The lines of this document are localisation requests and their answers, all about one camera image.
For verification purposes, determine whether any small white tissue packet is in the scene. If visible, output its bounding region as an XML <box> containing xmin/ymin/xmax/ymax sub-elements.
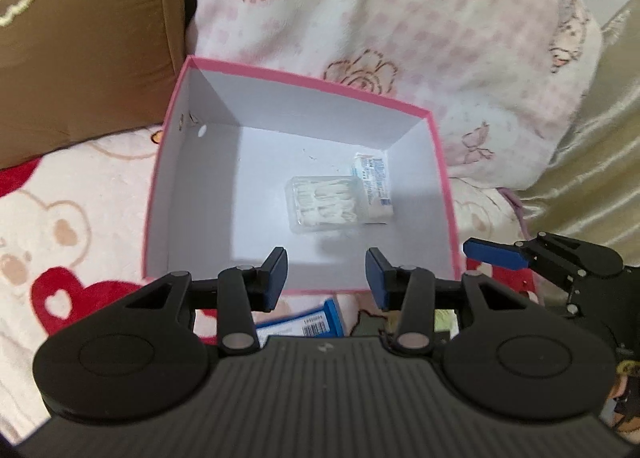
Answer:
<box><xmin>352</xmin><ymin>153</ymin><xmax>394</xmax><ymax>225</ymax></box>

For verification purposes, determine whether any olive satin quilt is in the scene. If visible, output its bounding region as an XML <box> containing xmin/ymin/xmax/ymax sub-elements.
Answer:
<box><xmin>518</xmin><ymin>0</ymin><xmax>640</xmax><ymax>266</ymax></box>

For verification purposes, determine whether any pink cardboard box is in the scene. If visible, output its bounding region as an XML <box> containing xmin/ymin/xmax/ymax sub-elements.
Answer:
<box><xmin>142</xmin><ymin>57</ymin><xmax>460</xmax><ymax>293</ymax></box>

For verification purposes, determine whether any brown cloud pillow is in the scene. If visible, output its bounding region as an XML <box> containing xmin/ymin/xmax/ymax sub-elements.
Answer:
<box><xmin>1</xmin><ymin>0</ymin><xmax>186</xmax><ymax>167</ymax></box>

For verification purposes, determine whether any clear cotton swab box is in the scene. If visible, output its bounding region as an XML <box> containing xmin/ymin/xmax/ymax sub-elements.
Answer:
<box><xmin>285</xmin><ymin>176</ymin><xmax>361</xmax><ymax>233</ymax></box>

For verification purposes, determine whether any green yarn ball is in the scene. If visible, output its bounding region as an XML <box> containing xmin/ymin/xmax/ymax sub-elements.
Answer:
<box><xmin>434</xmin><ymin>309</ymin><xmax>459</xmax><ymax>339</ymax></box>

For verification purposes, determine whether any pink floral pillow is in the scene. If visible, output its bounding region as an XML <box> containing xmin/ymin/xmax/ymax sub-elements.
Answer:
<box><xmin>188</xmin><ymin>0</ymin><xmax>602</xmax><ymax>189</ymax></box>

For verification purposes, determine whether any blue wet wipes pack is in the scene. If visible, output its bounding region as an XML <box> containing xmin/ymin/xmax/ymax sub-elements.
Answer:
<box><xmin>256</xmin><ymin>297</ymin><xmax>345</xmax><ymax>346</ymax></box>

